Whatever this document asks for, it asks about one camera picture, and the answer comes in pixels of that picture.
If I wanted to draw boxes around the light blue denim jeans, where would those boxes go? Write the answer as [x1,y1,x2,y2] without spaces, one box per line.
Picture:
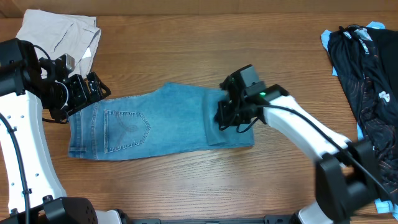
[68,83,254,161]

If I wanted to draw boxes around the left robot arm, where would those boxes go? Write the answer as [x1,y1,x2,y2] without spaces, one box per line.
[1,39,127,223]

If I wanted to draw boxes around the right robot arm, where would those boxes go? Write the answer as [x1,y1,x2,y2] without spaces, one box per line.
[215,65,382,223]

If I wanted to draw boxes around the folded beige trousers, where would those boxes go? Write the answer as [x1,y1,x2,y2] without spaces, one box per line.
[16,9,101,78]

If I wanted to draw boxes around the black patterned garment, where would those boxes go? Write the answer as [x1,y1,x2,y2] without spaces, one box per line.
[321,25,397,198]

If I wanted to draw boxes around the light blue garment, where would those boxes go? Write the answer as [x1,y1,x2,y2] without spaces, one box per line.
[320,21,398,220]

